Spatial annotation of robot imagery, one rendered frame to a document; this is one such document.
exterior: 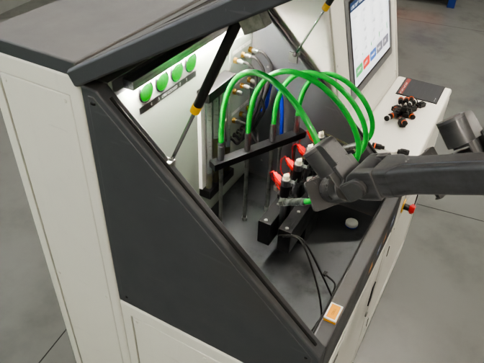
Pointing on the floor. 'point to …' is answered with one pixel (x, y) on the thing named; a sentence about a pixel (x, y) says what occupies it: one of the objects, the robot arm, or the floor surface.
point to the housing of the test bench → (69, 154)
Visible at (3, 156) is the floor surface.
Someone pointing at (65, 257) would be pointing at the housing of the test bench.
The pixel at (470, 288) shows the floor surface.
